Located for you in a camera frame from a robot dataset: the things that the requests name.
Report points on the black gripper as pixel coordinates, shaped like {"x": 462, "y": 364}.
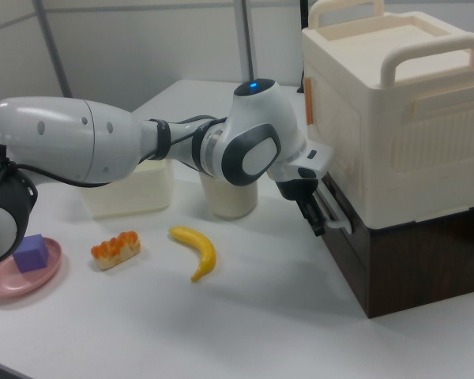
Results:
{"x": 298, "y": 189}

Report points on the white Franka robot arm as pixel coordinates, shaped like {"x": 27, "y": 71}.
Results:
{"x": 63, "y": 138}

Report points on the cream lidded trash can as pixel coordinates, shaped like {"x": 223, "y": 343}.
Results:
{"x": 229, "y": 201}

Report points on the yellow toy banana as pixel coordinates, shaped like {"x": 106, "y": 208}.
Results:
{"x": 203, "y": 248}

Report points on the cream plastic storage box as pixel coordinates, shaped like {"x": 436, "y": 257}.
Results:
{"x": 379, "y": 118}

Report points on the dark brown wooden cabinet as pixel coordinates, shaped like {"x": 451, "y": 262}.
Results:
{"x": 418, "y": 268}

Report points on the cream open plastic container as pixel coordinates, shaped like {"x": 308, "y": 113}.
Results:
{"x": 134, "y": 197}

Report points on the toy bread with orange glaze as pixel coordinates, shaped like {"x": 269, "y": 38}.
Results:
{"x": 116, "y": 252}

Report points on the purple cube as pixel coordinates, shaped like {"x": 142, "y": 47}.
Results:
{"x": 33, "y": 254}

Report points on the pink plastic plate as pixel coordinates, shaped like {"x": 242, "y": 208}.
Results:
{"x": 8, "y": 284}

